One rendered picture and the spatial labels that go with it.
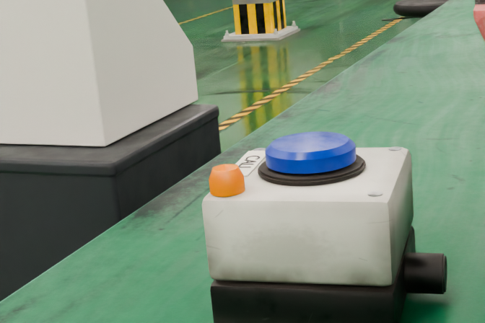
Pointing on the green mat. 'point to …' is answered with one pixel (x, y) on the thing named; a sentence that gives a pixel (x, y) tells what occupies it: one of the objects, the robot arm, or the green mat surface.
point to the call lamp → (226, 180)
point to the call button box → (318, 244)
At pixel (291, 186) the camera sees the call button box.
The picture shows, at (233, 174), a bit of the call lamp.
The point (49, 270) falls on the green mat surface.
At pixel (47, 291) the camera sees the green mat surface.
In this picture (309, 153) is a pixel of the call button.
